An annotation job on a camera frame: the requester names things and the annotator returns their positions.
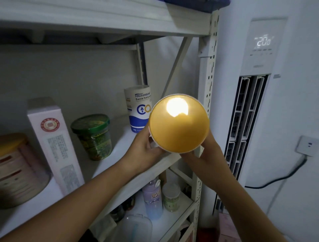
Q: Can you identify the person's left hand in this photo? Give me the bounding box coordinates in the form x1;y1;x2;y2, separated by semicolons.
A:
120;125;167;178

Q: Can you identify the person's right hand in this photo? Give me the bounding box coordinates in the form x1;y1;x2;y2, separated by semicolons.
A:
180;131;232;187

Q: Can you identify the white and blue canister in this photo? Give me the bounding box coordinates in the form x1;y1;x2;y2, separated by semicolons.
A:
124;85;153;134

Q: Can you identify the green canister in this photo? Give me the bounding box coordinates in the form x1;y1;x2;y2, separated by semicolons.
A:
70;114;113;161

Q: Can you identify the white striped canister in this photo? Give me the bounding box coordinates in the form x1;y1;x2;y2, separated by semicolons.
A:
149;94;210;154

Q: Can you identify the pink cherry blossom box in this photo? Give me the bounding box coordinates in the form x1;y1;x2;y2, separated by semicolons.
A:
27;97;85;195

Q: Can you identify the beige ribbed canister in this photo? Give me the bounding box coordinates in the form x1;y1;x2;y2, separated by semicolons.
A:
0;133;52;209

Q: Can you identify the white metal shelving unit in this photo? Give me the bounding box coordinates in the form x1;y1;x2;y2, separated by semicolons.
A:
0;0;220;242

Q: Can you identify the person's left forearm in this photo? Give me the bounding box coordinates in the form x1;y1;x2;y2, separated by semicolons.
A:
0;162;133;242

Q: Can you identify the person's right forearm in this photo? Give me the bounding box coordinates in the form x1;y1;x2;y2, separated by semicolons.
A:
212;172;287;242

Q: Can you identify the lavender bottle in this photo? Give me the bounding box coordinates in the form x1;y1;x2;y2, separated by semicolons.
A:
142;179;163;221

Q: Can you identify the dark brown pill jar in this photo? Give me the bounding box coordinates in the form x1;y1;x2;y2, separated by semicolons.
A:
111;204;125;222
124;195;136;211

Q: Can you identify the small green jar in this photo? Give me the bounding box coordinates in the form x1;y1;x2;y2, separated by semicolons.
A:
162;182;182;212

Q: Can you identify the pink carton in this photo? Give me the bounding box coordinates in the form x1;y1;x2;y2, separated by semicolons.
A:
217;212;242;242

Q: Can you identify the clear plastic container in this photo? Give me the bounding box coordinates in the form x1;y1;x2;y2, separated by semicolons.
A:
107;214;153;242

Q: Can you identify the white standing air conditioner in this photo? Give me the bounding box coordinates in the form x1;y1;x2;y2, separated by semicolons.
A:
199;0;300;235

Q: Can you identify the blue plastic bag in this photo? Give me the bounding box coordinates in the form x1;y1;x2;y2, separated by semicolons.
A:
159;0;231;13

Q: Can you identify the black wall cable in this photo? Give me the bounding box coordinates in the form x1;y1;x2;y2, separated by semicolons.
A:
245;156;306;190

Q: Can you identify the white wall socket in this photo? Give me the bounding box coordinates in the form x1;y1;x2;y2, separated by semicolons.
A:
295;135;319;158

